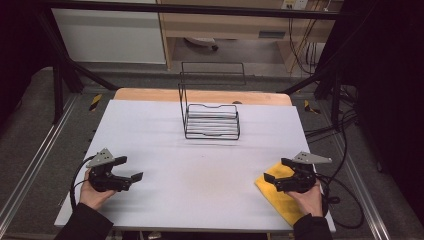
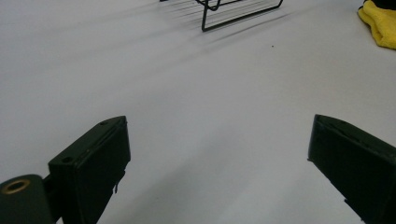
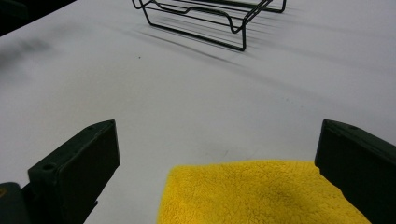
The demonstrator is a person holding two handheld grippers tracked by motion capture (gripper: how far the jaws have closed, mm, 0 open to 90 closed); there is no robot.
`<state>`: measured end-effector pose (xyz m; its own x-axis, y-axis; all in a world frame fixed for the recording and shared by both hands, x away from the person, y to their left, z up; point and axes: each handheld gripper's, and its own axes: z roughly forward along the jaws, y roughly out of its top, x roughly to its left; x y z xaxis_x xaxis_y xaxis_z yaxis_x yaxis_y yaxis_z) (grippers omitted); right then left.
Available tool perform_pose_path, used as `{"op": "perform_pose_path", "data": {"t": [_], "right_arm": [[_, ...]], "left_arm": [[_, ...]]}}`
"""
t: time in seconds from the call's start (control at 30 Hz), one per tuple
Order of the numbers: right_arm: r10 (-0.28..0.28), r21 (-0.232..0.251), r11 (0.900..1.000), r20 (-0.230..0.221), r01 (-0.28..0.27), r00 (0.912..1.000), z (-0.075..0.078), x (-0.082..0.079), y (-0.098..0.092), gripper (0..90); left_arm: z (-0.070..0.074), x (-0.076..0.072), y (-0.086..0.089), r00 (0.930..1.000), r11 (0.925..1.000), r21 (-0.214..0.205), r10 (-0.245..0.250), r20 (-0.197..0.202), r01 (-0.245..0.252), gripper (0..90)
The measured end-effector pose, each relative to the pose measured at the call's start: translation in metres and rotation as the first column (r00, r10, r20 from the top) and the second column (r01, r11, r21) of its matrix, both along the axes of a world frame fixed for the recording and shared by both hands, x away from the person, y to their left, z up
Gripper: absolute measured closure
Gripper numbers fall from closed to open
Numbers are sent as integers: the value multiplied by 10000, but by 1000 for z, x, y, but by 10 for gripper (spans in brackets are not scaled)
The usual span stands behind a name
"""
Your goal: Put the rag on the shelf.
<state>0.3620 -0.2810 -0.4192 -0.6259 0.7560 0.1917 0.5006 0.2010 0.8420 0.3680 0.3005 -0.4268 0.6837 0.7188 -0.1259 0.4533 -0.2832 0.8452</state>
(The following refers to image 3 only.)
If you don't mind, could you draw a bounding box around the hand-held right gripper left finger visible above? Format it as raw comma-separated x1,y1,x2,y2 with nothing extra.
27,119,121,224

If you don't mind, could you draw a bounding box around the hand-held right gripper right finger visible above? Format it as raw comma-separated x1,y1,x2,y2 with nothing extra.
314,119,396,224

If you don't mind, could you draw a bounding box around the yellow fluffy cloth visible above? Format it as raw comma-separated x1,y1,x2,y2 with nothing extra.
156,160,372,224

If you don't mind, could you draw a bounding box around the black wire rack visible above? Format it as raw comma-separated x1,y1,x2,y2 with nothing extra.
131,0,288,52

